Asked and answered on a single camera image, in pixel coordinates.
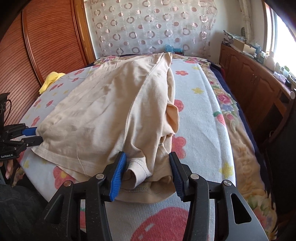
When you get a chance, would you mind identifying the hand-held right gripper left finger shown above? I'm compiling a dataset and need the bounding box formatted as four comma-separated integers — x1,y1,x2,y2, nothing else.
43,152,127,241

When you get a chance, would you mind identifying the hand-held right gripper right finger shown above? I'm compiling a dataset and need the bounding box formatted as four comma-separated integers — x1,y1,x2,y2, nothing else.
169,152,269,241

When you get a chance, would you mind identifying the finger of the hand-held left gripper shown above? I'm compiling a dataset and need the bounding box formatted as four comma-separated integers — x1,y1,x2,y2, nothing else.
5,123,39,138
9,136,43,148

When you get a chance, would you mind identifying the beige printed t-shirt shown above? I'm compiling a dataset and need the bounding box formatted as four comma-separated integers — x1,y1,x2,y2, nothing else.
31,52,180,204

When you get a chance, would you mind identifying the person's left hand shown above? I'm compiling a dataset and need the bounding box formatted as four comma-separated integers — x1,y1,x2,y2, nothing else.
0,160,17,180

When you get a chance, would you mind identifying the yellow plush toy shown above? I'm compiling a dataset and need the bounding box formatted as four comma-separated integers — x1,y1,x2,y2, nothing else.
38,72,66,94

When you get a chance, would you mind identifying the light blue flower blanket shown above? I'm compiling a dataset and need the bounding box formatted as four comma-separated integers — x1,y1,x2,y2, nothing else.
17,58,238,241

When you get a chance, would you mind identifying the person's jeans leg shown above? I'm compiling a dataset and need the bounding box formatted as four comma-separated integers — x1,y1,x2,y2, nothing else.
0,180,55,241

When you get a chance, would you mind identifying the floral quilt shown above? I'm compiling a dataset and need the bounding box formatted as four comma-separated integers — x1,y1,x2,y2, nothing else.
92,53,278,233

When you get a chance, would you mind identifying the wooden slatted wardrobe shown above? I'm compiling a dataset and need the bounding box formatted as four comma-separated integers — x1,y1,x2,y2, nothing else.
0,0,97,132

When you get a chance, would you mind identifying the wooden sideboard cabinet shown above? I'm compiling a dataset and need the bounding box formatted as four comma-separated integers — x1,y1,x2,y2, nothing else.
218,43,296,150

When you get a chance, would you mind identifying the blue bundle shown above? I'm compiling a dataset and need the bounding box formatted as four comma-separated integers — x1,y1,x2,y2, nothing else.
164,45,185,55

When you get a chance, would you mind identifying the cardboard box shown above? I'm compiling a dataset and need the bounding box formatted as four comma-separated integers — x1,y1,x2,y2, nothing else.
232,38,255,55

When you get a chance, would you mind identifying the stack of folded cloth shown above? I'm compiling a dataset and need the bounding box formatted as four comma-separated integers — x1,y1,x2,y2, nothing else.
223,30,247,44

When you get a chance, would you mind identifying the sheer circle-pattern curtain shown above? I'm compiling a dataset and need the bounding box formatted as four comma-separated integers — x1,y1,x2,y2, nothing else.
88,0,218,59

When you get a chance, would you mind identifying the window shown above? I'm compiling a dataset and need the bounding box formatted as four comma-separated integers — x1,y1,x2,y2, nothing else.
266,5,296,90

